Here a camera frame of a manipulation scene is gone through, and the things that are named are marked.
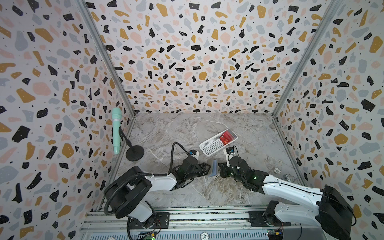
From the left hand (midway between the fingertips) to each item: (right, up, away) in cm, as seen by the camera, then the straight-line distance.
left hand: (212, 167), depth 85 cm
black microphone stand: (-50, +6, +12) cm, 51 cm away
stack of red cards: (+12, +17, +18) cm, 27 cm away
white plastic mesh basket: (+3, +12, +19) cm, 22 cm away
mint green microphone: (-49, +30, -10) cm, 58 cm away
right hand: (+4, +2, -3) cm, 6 cm away
